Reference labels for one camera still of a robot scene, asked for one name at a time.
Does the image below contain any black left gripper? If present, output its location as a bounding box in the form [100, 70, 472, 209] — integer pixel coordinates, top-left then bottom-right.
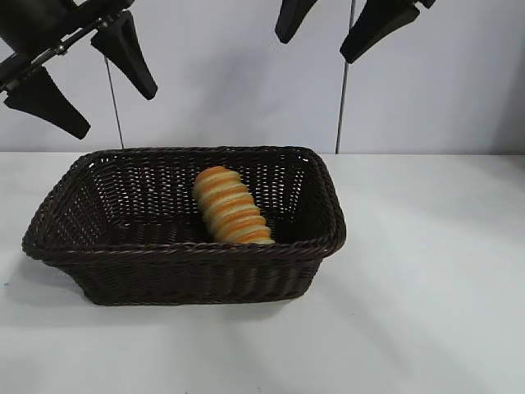
[0, 0, 159, 141]

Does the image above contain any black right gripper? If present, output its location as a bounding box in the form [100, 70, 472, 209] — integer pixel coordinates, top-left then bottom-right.
[339, 0, 437, 65]

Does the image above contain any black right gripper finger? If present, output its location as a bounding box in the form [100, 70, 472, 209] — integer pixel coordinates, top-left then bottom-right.
[274, 0, 319, 44]

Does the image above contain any long striped twisted bread loaf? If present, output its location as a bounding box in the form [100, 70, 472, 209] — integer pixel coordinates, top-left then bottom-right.
[192, 166, 277, 246]

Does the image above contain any dark brown woven wicker basket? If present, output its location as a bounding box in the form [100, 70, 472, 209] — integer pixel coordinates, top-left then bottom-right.
[21, 145, 348, 307]

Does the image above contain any thin dark wall strip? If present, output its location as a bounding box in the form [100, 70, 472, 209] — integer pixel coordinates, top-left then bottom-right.
[104, 56, 125, 149]

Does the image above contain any grey metal wall strip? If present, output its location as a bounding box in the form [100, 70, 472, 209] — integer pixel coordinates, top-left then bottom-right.
[335, 0, 355, 155]

